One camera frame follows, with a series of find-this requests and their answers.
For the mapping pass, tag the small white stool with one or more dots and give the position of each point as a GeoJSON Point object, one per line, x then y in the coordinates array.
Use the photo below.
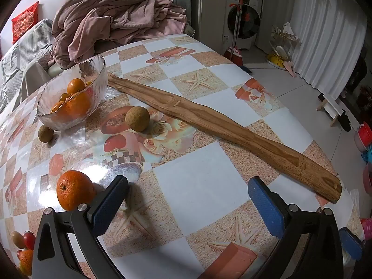
{"type": "Point", "coordinates": [331, 107]}

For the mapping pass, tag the red plastic basin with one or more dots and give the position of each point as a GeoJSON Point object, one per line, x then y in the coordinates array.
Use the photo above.
{"type": "Point", "coordinates": [364, 135]}

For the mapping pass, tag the grey striped bedding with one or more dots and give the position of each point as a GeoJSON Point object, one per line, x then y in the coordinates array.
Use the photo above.
{"type": "Point", "coordinates": [26, 43]}

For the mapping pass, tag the white washing machine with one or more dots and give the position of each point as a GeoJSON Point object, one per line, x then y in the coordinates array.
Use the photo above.
{"type": "Point", "coordinates": [244, 20]}

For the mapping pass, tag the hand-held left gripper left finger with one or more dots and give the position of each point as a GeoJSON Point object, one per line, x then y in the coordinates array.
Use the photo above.
{"type": "Point", "coordinates": [106, 209]}

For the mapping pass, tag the pink plastic basin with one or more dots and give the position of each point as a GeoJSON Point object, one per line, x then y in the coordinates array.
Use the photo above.
{"type": "Point", "coordinates": [367, 178]}

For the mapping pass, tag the black slipper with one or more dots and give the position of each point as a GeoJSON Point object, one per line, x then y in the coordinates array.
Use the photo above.
{"type": "Point", "coordinates": [345, 120]}

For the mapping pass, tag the beige cushion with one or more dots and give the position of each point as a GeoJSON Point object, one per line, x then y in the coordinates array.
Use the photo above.
{"type": "Point", "coordinates": [32, 75]}

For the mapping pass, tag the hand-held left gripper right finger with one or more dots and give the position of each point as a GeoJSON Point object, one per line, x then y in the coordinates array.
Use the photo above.
{"type": "Point", "coordinates": [266, 209]}

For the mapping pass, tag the clear glass bowl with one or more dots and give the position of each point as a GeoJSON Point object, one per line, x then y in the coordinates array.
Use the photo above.
{"type": "Point", "coordinates": [88, 66]}

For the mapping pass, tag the blue plastic basin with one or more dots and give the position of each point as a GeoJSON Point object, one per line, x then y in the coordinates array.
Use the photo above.
{"type": "Point", "coordinates": [368, 155]}

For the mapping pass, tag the red broom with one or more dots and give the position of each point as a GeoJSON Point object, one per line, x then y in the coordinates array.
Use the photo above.
{"type": "Point", "coordinates": [234, 53]}

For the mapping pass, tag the long wooden stick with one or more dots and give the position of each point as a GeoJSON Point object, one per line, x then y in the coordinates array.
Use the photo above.
{"type": "Point", "coordinates": [232, 125]}

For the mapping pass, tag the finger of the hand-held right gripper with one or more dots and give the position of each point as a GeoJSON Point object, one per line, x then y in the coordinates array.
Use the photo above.
{"type": "Point", "coordinates": [350, 243]}

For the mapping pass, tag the white curtain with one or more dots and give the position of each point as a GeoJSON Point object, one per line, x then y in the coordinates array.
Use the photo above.
{"type": "Point", "coordinates": [325, 35]}

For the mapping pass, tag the red patterned cushion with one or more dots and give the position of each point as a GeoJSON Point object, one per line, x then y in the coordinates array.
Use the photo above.
{"type": "Point", "coordinates": [24, 23]}

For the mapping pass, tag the red cherry tomato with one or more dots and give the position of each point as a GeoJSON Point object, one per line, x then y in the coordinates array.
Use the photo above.
{"type": "Point", "coordinates": [19, 253]}
{"type": "Point", "coordinates": [29, 239]}

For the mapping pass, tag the large orange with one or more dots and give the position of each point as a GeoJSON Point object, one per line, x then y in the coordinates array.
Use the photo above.
{"type": "Point", "coordinates": [77, 106]}

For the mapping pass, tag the brown longan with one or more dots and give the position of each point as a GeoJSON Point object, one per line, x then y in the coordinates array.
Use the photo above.
{"type": "Point", "coordinates": [17, 239]}
{"type": "Point", "coordinates": [45, 133]}
{"type": "Point", "coordinates": [137, 118]}

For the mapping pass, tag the small orange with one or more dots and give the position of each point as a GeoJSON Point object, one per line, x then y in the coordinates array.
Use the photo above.
{"type": "Point", "coordinates": [64, 96]}

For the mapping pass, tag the pink blanket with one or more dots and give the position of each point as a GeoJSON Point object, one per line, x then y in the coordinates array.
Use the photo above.
{"type": "Point", "coordinates": [116, 14]}

